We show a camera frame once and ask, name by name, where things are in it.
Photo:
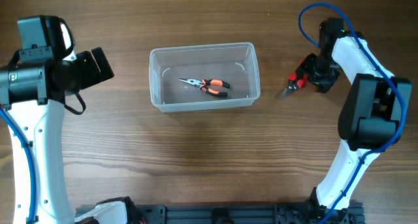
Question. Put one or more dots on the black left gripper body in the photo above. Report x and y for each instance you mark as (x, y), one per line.
(89, 71)

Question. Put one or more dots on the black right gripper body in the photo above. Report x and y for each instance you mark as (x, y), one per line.
(313, 72)

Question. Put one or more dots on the red handled cutter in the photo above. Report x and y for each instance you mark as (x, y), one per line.
(295, 81)

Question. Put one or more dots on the clear plastic container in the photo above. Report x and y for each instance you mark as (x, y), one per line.
(234, 63)

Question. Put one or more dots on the orange black needle-nose pliers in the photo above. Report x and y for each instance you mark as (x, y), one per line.
(204, 86)

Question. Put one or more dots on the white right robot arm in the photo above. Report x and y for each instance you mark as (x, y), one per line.
(371, 118)

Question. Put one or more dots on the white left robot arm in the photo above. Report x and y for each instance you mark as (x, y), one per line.
(34, 85)

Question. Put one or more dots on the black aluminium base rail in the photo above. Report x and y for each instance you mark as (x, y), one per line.
(282, 213)

